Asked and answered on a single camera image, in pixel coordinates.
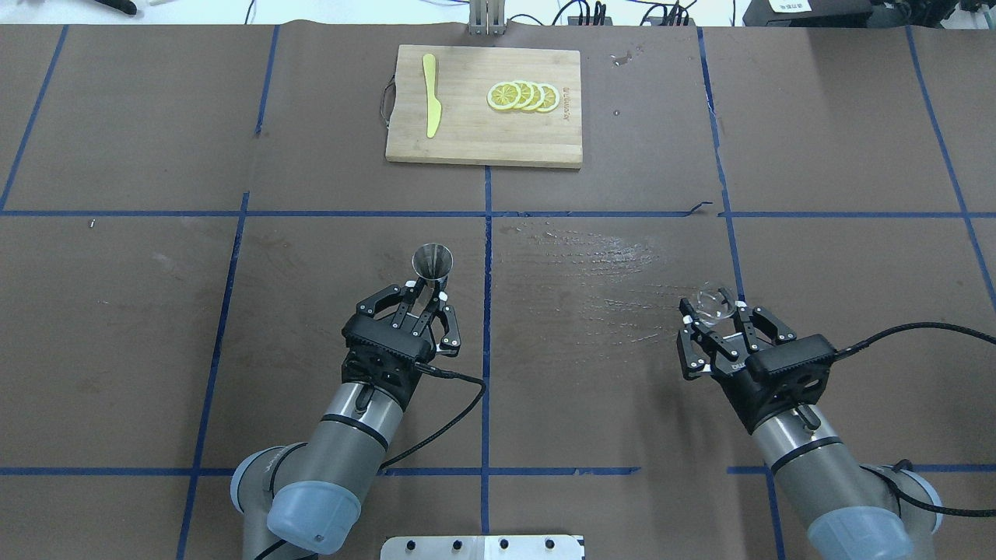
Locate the lemon slice front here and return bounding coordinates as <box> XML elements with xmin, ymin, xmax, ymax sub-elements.
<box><xmin>486</xmin><ymin>81</ymin><xmax>522</xmax><ymax>111</ymax></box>

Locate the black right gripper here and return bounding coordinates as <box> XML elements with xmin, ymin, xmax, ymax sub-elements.
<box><xmin>677</xmin><ymin>298</ymin><xmax>836</xmax><ymax>435</ymax></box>

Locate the clear glass shaker cup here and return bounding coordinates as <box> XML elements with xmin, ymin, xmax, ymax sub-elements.
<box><xmin>691</xmin><ymin>285</ymin><xmax>735</xmax><ymax>327</ymax></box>

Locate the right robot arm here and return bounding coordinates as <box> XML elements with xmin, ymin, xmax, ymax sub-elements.
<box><xmin>676</xmin><ymin>289</ymin><xmax>943</xmax><ymax>559</ymax></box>

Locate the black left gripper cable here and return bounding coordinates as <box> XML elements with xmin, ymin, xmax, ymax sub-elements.
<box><xmin>377</xmin><ymin>362</ymin><xmax>488</xmax><ymax>472</ymax></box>

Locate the yellow plastic knife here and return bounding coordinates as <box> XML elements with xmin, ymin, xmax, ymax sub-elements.
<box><xmin>421</xmin><ymin>53</ymin><xmax>444</xmax><ymax>138</ymax></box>

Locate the lemon slice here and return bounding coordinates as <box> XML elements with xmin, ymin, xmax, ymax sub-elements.
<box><xmin>513</xmin><ymin>79</ymin><xmax>538</xmax><ymax>110</ymax></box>
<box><xmin>523</xmin><ymin>82</ymin><xmax>545</xmax><ymax>111</ymax></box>
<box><xmin>486</xmin><ymin>81</ymin><xmax>522</xmax><ymax>111</ymax></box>
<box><xmin>536</xmin><ymin>84</ymin><xmax>561</xmax><ymax>114</ymax></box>

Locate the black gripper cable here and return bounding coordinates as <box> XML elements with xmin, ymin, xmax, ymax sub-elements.
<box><xmin>833</xmin><ymin>322</ymin><xmax>996</xmax><ymax>519</ymax></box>
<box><xmin>377</xmin><ymin>362</ymin><xmax>488</xmax><ymax>472</ymax></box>

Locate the wooden cutting board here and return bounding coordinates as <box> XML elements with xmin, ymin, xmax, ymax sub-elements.
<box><xmin>385</xmin><ymin>44</ymin><xmax>584</xmax><ymax>169</ymax></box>

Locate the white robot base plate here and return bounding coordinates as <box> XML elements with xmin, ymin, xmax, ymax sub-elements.
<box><xmin>380</xmin><ymin>534</ymin><xmax>586</xmax><ymax>559</ymax></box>

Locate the dark labelled box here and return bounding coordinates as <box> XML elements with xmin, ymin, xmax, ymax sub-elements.
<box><xmin>742</xmin><ymin>1</ymin><xmax>874</xmax><ymax>28</ymax></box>

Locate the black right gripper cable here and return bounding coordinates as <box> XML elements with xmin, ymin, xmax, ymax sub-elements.
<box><xmin>833</xmin><ymin>322</ymin><xmax>996</xmax><ymax>519</ymax></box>

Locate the steel measuring jigger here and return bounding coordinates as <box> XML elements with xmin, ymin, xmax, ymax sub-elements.
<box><xmin>412</xmin><ymin>243</ymin><xmax>453</xmax><ymax>285</ymax></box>

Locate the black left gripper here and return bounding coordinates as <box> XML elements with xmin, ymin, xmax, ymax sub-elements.
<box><xmin>341</xmin><ymin>284</ymin><xmax>461</xmax><ymax>411</ymax></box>

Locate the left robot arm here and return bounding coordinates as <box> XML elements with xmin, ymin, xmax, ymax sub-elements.
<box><xmin>229</xmin><ymin>279</ymin><xmax>461</xmax><ymax>559</ymax></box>

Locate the lemon slice back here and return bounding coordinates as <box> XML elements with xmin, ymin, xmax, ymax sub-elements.
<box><xmin>536</xmin><ymin>84</ymin><xmax>561</xmax><ymax>114</ymax></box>

